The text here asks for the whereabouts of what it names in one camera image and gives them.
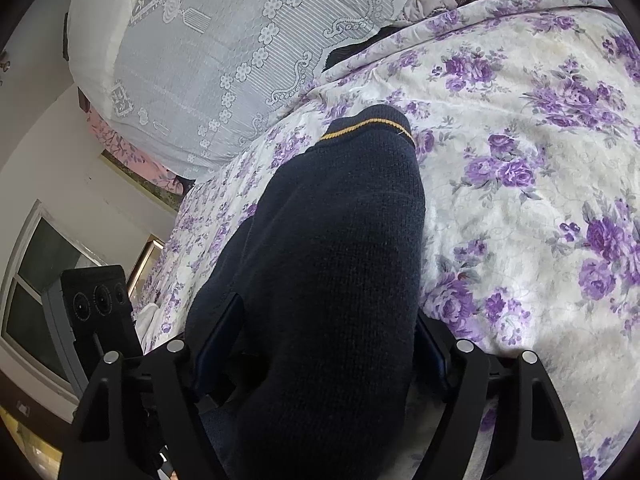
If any navy school cardigan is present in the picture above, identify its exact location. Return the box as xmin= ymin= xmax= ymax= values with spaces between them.
xmin=184 ymin=104 xmax=425 ymax=479

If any white folded garment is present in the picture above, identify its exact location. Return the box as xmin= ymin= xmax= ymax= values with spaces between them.
xmin=134 ymin=302 xmax=162 ymax=354

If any pink floral fabric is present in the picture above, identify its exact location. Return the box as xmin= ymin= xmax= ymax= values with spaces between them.
xmin=78 ymin=90 xmax=194 ymax=196

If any white lace cover cloth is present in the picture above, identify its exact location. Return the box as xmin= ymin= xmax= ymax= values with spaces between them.
xmin=67 ymin=0 xmax=408 ymax=179

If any purple floral bed quilt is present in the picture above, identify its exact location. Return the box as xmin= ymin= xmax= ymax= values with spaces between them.
xmin=134 ymin=0 xmax=639 ymax=479

